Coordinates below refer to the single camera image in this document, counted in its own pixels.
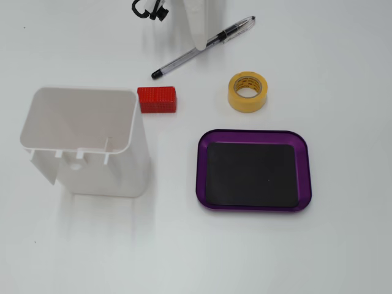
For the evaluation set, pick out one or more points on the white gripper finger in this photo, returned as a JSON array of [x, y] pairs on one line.
[[199, 24]]

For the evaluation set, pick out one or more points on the yellow tape roll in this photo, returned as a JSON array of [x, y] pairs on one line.
[[233, 99]]

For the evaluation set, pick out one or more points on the white plastic box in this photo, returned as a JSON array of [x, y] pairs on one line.
[[101, 174]]

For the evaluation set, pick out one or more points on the red textured block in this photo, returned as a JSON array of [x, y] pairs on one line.
[[157, 101]]

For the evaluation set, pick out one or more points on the purple metal tray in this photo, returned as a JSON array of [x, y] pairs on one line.
[[303, 171]]

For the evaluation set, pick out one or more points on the clear black ballpoint pen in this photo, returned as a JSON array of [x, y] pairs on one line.
[[180, 58]]

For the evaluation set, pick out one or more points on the black tray mat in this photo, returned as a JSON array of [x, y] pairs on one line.
[[251, 174]]

